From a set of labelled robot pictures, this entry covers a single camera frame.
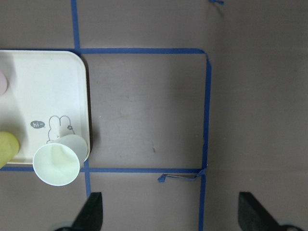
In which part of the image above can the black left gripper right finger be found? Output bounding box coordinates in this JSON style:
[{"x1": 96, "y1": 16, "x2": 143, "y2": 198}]
[{"x1": 238, "y1": 192, "x2": 280, "y2": 231}]

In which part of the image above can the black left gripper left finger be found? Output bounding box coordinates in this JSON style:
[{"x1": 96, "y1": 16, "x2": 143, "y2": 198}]
[{"x1": 71, "y1": 192, "x2": 103, "y2": 231}]

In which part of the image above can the pale green plastic cup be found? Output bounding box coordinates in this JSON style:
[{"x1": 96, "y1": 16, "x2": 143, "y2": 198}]
[{"x1": 33, "y1": 134, "x2": 88, "y2": 186}]

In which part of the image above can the yellow plastic cup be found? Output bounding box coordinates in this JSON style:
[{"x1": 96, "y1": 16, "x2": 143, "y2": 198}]
[{"x1": 0, "y1": 131, "x2": 20, "y2": 168}]

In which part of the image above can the pink plastic cup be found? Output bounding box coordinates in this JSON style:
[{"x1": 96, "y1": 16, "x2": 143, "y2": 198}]
[{"x1": 0, "y1": 71, "x2": 8, "y2": 96}]

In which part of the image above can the cream serving tray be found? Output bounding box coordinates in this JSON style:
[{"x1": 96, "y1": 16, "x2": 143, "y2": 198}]
[{"x1": 0, "y1": 50, "x2": 90, "y2": 165}]

